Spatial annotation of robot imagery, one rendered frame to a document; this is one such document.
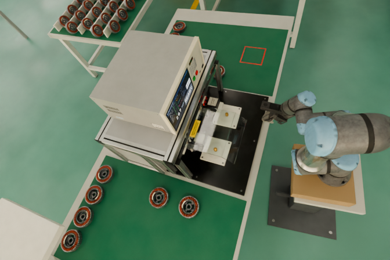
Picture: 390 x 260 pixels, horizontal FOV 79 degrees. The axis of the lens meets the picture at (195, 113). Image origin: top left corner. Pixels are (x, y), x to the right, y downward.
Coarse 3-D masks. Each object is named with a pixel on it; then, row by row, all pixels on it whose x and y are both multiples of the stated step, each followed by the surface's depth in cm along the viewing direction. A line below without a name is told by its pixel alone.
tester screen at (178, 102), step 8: (184, 80) 108; (184, 88) 110; (176, 96) 104; (184, 96) 112; (176, 104) 106; (184, 104) 114; (168, 112) 99; (176, 112) 107; (176, 120) 109; (176, 128) 111
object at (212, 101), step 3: (210, 96) 143; (210, 99) 142; (213, 99) 141; (216, 99) 141; (198, 102) 145; (207, 102) 141; (210, 102) 141; (213, 102) 140; (216, 102) 140; (219, 102) 144; (207, 105) 140; (210, 105) 140; (213, 105) 140; (216, 105) 139; (219, 105) 143; (222, 105) 143; (216, 108) 140; (219, 108) 142
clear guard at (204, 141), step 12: (204, 108) 123; (192, 120) 121; (204, 120) 119; (216, 120) 118; (228, 120) 117; (240, 120) 119; (204, 132) 116; (216, 132) 115; (228, 132) 114; (192, 144) 114; (204, 144) 113; (216, 144) 112; (228, 144) 112; (228, 156) 111
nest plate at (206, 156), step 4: (204, 156) 140; (208, 156) 140; (212, 156) 139; (216, 156) 139; (208, 160) 138; (212, 160) 138; (216, 160) 137; (220, 160) 137; (224, 160) 137; (220, 164) 136; (224, 164) 135
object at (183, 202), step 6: (186, 198) 130; (192, 198) 129; (180, 204) 129; (186, 204) 131; (192, 204) 130; (198, 204) 129; (180, 210) 127; (186, 210) 129; (192, 210) 129; (198, 210) 128; (186, 216) 126; (192, 216) 125
